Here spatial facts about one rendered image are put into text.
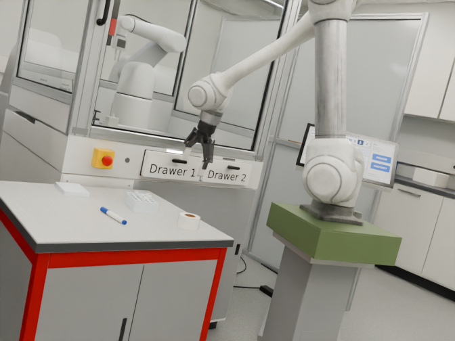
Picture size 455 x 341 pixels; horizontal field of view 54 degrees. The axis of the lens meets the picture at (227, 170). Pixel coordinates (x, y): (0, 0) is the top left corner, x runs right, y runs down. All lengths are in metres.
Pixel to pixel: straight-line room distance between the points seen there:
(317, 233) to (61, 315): 0.79
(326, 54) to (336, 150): 0.31
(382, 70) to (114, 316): 2.51
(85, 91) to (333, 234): 1.02
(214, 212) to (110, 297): 0.99
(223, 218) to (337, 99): 1.00
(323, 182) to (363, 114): 1.93
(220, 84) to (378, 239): 0.77
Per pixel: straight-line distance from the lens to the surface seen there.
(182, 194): 2.03
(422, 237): 4.43
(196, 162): 2.00
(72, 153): 1.76
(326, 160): 1.39
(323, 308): 1.72
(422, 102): 4.92
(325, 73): 1.48
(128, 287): 1.32
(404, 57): 3.24
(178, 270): 1.39
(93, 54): 1.75
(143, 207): 1.53
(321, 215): 1.60
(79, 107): 1.74
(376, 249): 1.61
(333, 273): 1.68
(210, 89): 1.59
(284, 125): 3.68
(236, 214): 2.28
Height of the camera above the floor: 1.15
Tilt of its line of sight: 7 degrees down
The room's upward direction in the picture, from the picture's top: 13 degrees clockwise
